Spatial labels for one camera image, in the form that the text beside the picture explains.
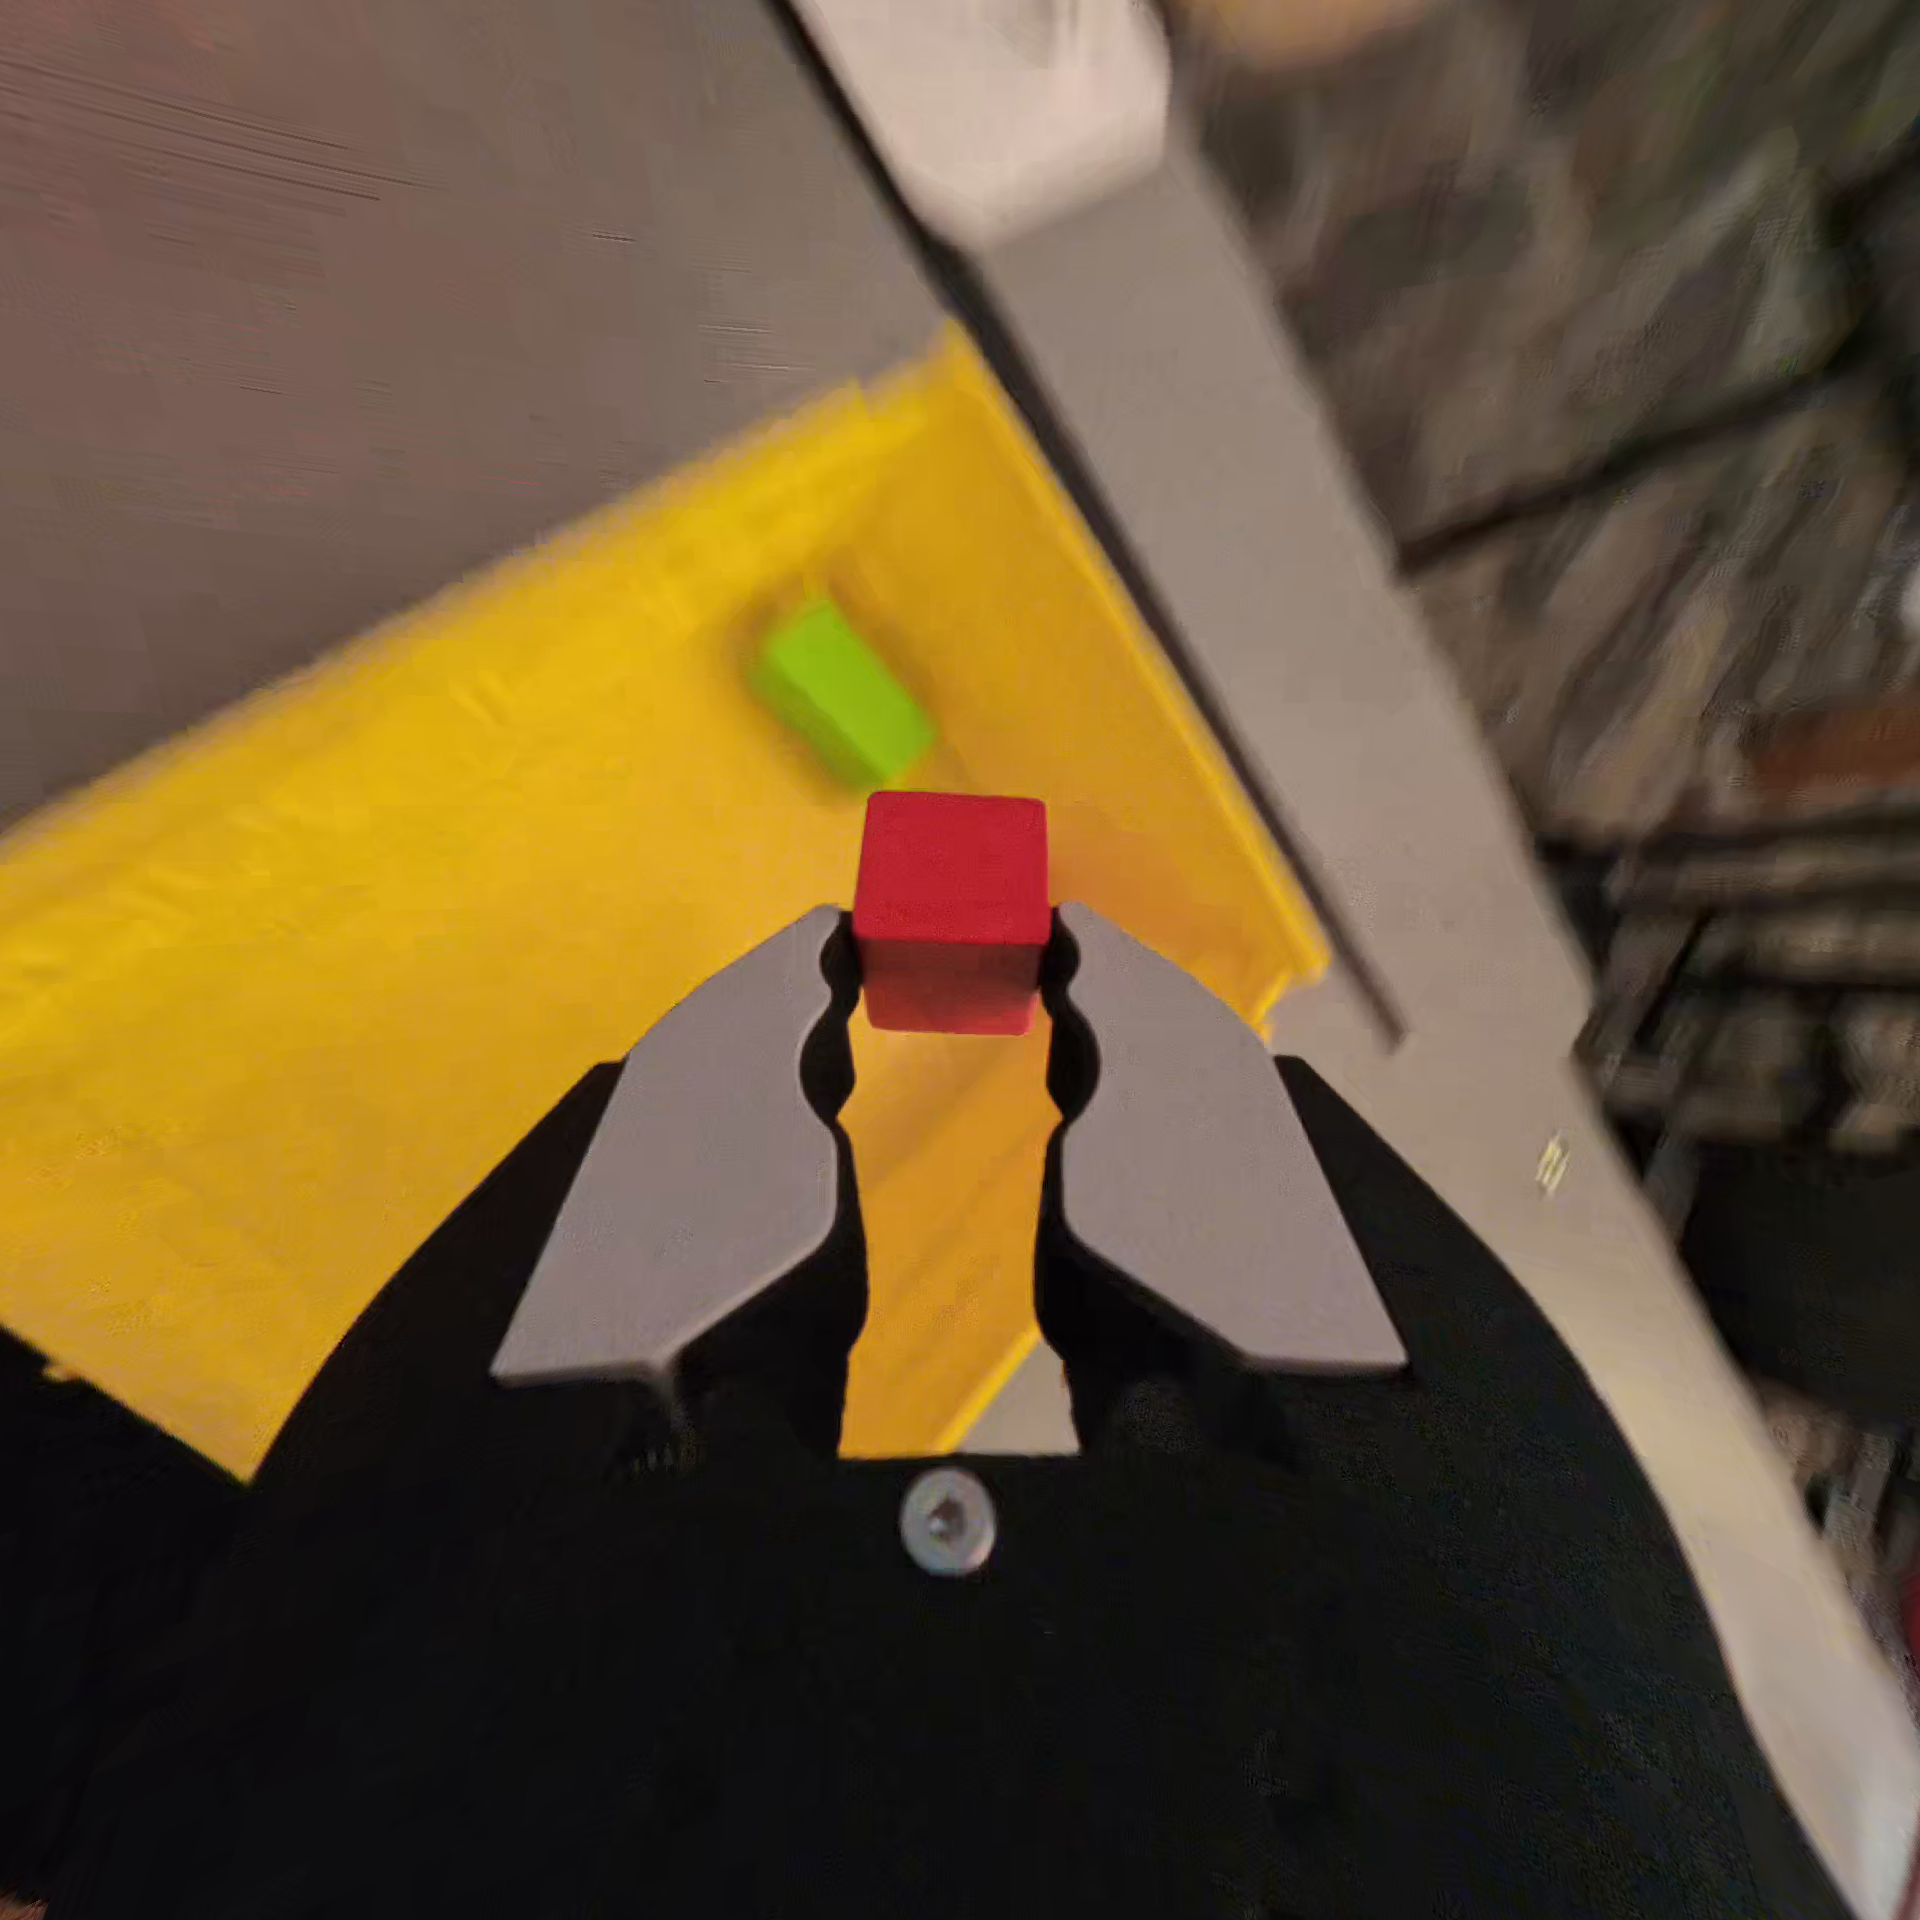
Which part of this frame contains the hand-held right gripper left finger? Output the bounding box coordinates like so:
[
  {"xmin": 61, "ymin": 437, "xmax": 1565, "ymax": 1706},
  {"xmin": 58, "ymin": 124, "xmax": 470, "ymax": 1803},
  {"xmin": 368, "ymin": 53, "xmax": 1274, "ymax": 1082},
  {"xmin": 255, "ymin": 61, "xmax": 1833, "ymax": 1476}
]
[{"xmin": 490, "ymin": 902, "xmax": 873, "ymax": 1435}]

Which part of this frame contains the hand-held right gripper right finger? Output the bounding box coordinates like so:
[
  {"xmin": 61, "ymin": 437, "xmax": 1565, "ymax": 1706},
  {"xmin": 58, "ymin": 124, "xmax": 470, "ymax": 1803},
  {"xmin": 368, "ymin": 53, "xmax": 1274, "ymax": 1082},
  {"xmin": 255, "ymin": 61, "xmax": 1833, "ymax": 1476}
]
[{"xmin": 1034, "ymin": 901, "xmax": 1408, "ymax": 1432}]

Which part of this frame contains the yellow plastic bin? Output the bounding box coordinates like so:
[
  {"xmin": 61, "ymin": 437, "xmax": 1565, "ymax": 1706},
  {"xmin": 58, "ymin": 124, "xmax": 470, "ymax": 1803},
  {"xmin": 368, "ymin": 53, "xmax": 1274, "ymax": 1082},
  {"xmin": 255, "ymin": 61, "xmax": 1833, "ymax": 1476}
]
[{"xmin": 0, "ymin": 321, "xmax": 1332, "ymax": 1481}]

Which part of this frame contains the red wooden cube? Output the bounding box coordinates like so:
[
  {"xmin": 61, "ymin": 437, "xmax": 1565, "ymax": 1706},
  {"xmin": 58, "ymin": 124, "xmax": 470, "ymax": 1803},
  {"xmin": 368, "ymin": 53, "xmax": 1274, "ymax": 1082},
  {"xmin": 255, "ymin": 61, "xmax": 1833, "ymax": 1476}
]
[{"xmin": 851, "ymin": 792, "xmax": 1054, "ymax": 1041}]

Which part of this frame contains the green wooden block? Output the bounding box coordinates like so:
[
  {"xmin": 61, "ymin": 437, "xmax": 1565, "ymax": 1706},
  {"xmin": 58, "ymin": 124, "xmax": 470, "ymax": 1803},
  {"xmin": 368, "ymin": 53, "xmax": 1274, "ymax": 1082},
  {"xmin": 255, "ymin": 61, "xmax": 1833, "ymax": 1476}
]
[{"xmin": 747, "ymin": 596, "xmax": 937, "ymax": 797}]

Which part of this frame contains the black mesh pad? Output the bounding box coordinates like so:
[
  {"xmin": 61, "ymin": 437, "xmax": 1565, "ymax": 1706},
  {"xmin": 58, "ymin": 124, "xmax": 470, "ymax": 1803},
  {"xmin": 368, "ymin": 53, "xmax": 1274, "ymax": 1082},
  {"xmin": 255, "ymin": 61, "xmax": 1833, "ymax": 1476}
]
[{"xmin": 0, "ymin": 1323, "xmax": 253, "ymax": 1886}]

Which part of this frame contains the black metal frame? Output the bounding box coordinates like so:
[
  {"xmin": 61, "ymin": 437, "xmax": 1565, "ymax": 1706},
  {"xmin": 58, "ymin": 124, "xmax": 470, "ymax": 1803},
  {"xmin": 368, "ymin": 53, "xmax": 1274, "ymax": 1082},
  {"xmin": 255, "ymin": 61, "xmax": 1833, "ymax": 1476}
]
[{"xmin": 1541, "ymin": 808, "xmax": 1920, "ymax": 1435}]

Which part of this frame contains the table edge rail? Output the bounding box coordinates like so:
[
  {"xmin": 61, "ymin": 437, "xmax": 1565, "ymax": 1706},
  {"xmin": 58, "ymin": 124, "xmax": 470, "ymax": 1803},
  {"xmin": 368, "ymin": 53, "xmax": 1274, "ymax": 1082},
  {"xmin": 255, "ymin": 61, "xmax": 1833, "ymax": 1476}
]
[{"xmin": 763, "ymin": 0, "xmax": 1416, "ymax": 1056}]

